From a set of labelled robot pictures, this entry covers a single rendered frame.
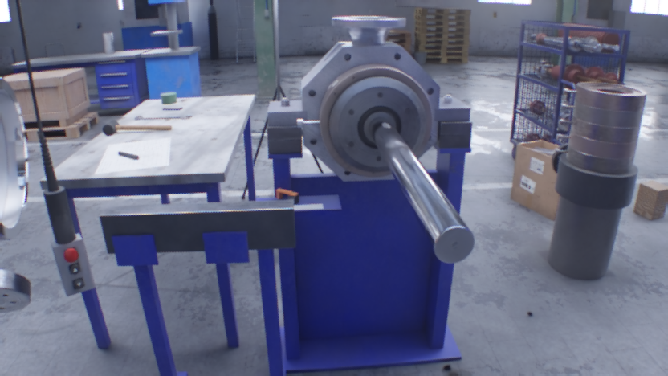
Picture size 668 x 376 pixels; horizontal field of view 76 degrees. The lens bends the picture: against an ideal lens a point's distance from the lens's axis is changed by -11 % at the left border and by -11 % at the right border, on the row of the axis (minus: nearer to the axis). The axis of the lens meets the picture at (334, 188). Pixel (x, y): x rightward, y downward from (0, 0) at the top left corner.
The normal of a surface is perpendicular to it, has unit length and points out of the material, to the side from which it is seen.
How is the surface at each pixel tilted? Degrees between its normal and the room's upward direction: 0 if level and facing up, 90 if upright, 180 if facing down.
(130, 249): 90
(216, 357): 0
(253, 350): 0
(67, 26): 90
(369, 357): 0
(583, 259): 90
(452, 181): 90
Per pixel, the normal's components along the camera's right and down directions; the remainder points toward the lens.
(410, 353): -0.01, -0.92
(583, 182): -0.75, 0.26
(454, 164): 0.08, 0.38
